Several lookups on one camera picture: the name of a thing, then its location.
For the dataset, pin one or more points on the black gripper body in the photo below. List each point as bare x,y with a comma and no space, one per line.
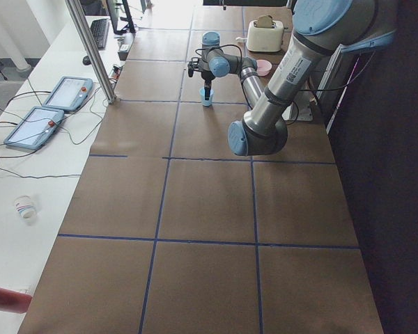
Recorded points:
207,76

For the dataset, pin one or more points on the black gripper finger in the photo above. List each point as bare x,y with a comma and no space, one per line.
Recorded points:
207,89

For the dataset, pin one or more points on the blue cup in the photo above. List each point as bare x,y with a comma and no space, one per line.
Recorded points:
206,100

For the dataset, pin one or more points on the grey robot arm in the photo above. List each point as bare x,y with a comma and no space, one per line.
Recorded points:
319,27

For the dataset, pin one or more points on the pink bowl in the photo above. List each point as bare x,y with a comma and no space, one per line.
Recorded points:
263,67

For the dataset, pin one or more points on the brown bread slice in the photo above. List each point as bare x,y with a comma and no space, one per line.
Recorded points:
265,22

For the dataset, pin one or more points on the black monitor stand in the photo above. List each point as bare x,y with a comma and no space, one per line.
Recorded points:
120,16

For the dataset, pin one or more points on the black keyboard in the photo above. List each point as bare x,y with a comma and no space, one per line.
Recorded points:
99,29

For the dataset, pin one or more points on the black computer mouse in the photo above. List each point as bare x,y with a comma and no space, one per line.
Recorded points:
86,60

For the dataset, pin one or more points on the far blue teach pendant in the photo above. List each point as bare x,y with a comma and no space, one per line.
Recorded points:
69,94

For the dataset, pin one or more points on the blue teach pendant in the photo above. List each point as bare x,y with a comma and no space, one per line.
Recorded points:
35,129
69,94

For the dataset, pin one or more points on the near blue teach pendant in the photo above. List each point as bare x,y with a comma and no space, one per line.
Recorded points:
35,129

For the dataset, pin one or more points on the white side table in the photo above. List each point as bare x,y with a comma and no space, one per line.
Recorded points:
46,174

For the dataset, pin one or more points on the white paper cup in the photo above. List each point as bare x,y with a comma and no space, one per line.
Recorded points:
26,208

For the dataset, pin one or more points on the red cylinder object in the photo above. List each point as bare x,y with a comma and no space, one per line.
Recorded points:
16,302

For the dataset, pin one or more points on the aluminium frame post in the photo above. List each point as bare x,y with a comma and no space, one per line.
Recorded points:
79,19

